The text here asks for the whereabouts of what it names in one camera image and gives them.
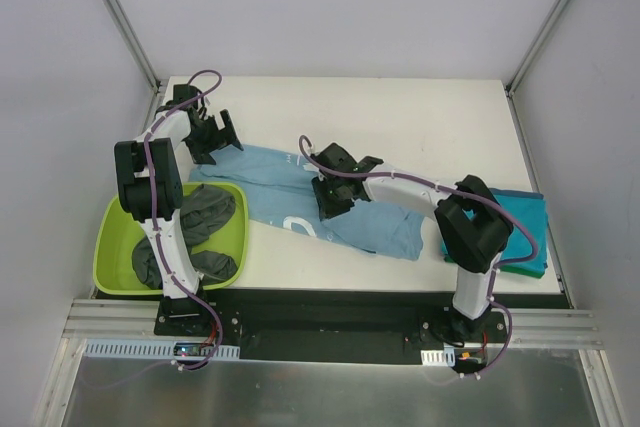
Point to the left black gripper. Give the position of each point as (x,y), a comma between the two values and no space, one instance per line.
(214,135)

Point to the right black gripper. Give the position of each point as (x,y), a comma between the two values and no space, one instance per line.
(335,192)

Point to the light blue t-shirt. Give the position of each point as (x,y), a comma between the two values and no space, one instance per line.
(278,188)

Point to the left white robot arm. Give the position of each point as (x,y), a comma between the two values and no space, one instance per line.
(174,222)

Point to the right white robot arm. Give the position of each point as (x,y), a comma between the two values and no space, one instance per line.
(383,183)

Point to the dark grey t-shirt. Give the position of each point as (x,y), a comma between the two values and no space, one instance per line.
(204,211)

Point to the green plastic basket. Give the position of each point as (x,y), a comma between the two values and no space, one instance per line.
(113,273)

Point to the folded teal t-shirt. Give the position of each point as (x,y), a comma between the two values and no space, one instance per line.
(525,227)

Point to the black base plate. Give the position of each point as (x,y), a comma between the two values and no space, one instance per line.
(359,327)

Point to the right white cable duct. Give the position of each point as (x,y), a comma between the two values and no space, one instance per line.
(438,358)

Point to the white cable duct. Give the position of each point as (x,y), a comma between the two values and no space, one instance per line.
(438,358)
(158,350)

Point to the left aluminium frame post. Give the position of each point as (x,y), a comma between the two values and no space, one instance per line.
(132,42)

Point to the aluminium frame post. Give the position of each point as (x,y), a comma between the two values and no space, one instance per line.
(132,42)
(543,35)

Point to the left white cable duct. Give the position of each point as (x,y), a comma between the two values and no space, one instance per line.
(158,350)

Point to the right aluminium frame post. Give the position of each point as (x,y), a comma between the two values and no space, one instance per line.
(543,35)

